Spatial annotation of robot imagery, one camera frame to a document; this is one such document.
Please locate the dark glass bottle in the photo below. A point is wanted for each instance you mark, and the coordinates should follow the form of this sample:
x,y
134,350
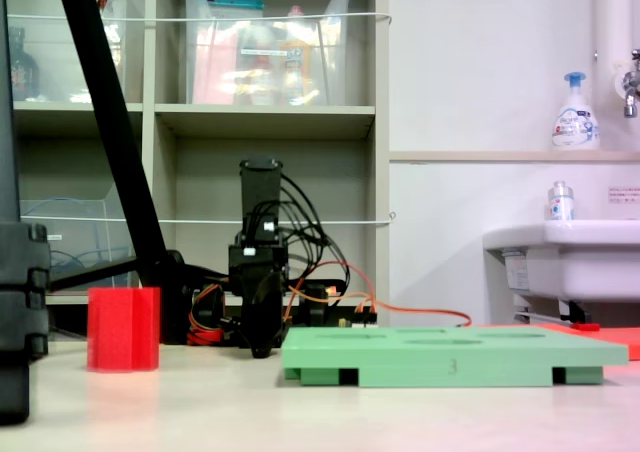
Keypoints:
x,y
22,72

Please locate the red cross columnar block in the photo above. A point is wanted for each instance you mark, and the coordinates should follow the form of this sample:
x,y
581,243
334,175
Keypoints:
x,y
124,329

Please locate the small clear sanitizer bottle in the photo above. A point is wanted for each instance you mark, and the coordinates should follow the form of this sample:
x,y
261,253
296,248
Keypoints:
x,y
560,204

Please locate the clear plastic storage box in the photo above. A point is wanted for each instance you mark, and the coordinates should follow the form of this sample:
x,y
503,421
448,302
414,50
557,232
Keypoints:
x,y
60,62

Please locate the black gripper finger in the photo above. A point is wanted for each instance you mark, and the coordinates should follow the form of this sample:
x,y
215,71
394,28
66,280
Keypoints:
x,y
274,312
254,317

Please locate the black notched tripod leg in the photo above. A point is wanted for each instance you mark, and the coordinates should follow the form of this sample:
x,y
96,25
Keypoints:
x,y
17,282

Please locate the metal faucet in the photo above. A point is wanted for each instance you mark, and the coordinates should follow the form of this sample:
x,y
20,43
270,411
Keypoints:
x,y
631,87

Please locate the green shape sorting board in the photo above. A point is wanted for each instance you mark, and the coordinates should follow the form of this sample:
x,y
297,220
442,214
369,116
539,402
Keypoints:
x,y
450,354

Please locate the large clear plastic bin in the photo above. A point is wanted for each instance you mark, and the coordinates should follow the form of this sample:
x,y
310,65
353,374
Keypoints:
x,y
220,72

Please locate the red printed wall label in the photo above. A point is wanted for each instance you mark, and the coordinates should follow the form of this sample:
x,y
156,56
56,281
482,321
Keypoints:
x,y
625,195

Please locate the white sink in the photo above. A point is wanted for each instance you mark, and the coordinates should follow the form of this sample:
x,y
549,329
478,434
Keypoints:
x,y
590,267

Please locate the orange labelled bottle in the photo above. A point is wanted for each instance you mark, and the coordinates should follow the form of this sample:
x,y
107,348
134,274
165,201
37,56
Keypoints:
x,y
296,57

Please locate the white foam soap bottle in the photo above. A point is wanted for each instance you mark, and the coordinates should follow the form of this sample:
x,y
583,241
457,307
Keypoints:
x,y
575,122

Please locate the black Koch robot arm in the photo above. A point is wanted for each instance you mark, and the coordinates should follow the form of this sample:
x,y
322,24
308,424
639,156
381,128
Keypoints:
x,y
260,187

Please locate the white wall pipe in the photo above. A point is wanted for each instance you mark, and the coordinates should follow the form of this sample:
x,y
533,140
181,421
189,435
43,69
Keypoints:
x,y
612,12

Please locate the orange flat block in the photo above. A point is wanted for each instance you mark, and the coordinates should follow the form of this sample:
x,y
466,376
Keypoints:
x,y
620,342

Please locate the beige shelf unit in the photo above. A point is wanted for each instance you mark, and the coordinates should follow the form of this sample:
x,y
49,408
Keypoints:
x,y
265,117

